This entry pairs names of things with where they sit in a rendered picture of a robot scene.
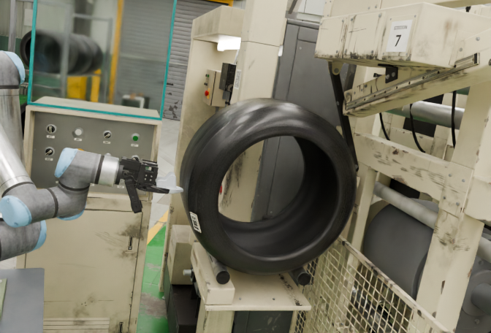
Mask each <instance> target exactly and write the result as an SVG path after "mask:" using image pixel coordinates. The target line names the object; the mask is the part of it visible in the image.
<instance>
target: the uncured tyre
mask: <svg viewBox="0 0 491 333"><path fill-rule="evenodd" d="M279 136H293V137H294V138H295V139H296V141H297V143H298V145H299V146H300V149H301V151H302V156H303V161H304V174H303V179H302V183H301V186H300V189H299V191H298V192H297V195H296V196H295V198H294V199H293V200H292V202H291V203H290V204H289V205H288V206H287V207H286V208H285V209H284V210H282V211H281V212H279V213H278V214H277V215H274V216H273V217H271V218H268V219H266V220H263V221H257V222H242V221H236V220H233V219H231V218H228V217H226V216H225V215H223V214H221V213H220V212H219V211H218V196H219V191H220V188H221V184H222V181H223V179H224V176H225V174H226V173H227V171H228V169H229V168H230V166H231V165H232V163H233V162H234V161H235V159H236V158H237V157H238V156H239V155H240V154H241V153H243V152H244V151H245V150H247V149H248V148H249V147H251V146H252V145H255V144H256V143H258V142H261V141H262V140H265V139H269V138H272V137H279ZM180 188H182V189H183V192H181V193H180V195H181V199H182V202H183V206H184V208H185V211H186V214H187V217H188V220H189V223H190V226H191V229H192V231H193V233H194V235H195V237H196V238H197V239H198V241H199V243H200V244H201V245H202V247H203V248H204V249H205V250H206V251H207V252H208V253H209V254H210V255H211V256H212V257H214V258H215V259H217V260H218V261H220V262H221V263H222V264H224V265H226V266H228V267H230V268H232V269H234V270H237V271H239V272H243V273H246V274H250V275H279V274H283V273H286V272H291V271H293V270H296V269H299V268H300V267H303V266H305V265H306V264H309V263H310V262H312V261H313V260H315V259H317V258H318V257H319V256H320V255H321V254H323V253H324V252H325V251H326V250H327V249H328V248H329V247H330V246H331V245H332V244H333V243H334V242H335V241H336V239H337V238H338V237H339V236H340V234H341V232H342V231H343V230H344V228H345V226H346V224H347V222H348V220H349V218H350V215H351V212H352V210H353V207H354V202H355V199H356V193H357V172H356V167H355V163H354V159H353V156H352V154H351V151H350V149H349V147H348V145H347V143H346V141H345V140H344V138H343V137H342V136H341V134H340V133H339V131H338V130H337V129H336V128H335V127H334V126H333V125H332V124H331V123H330V122H329V121H328V120H327V119H325V118H324V117H322V116H321V115H320V114H318V113H316V112H314V111H313V110H309V109H308V108H305V107H301V106H299V105H296V104H292V103H290V102H286V101H284V100H280V99H273V98H253V99H246V100H242V101H239V102H235V103H234V104H231V105H229V106H227V107H225V108H223V109H221V110H219V111H218V112H217V113H215V114H214V115H212V116H211V117H210V118H208V119H207V120H206V121H205V122H204V123H203V124H202V125H201V126H200V128H199V129H198V130H197V132H196V133H195V135H194V136H193V137H192V139H191V141H190V143H189V145H188V147H187V148H186V152H185V153H184V156H183V160H182V164H181V167H180ZM190 212H191V213H194V214H196V215H197V219H198V221H199V227H200V230H201V233H200V232H198V231H196V230H194V227H193V223H192V220H191V215H190Z"/></svg>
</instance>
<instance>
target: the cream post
mask: <svg viewBox="0 0 491 333"><path fill-rule="evenodd" d="M287 1H288V0H246V5H245V14H244V19H243V28H242V32H241V38H240V48H239V50H238V51H239V53H238V58H237V67H236V72H235V78H236V73H237V69H240V70H241V75H240V84H239V89H236V88H234V86H235V81H234V86H233V92H232V100H231V104H234V103H235V102H239V101H242V100H246V99H253V98H271V96H272V91H273V83H274V78H275V71H276V66H277V61H278V53H279V47H280V43H281V35H282V31H283V23H284V18H285V14H286V5H287ZM263 143H264V140H262V141H261V142H258V143H256V144H255V145H252V146H251V147H249V148H248V149H247V150H245V151H244V152H243V153H241V154H240V155H239V156H238V157H237V158H236V159H235V161H234V162H233V163H232V165H231V166H230V168H229V169H228V171H227V173H226V174H225V176H224V179H223V181H222V184H221V185H222V192H221V193H219V196H218V211H219V212H220V213H221V214H223V215H225V216H226V217H228V218H231V219H233V220H236V221H242V222H250V220H251V213H252V208H253V203H254V195H255V190H256V182H257V178H258V173H259V165H260V161H261V156H262V148H263ZM234 315H235V310H216V311H205V309H204V306H203V303H202V298H201V302H200V307H199V316H198V322H197V330H196V333H232V325H233V320H234Z"/></svg>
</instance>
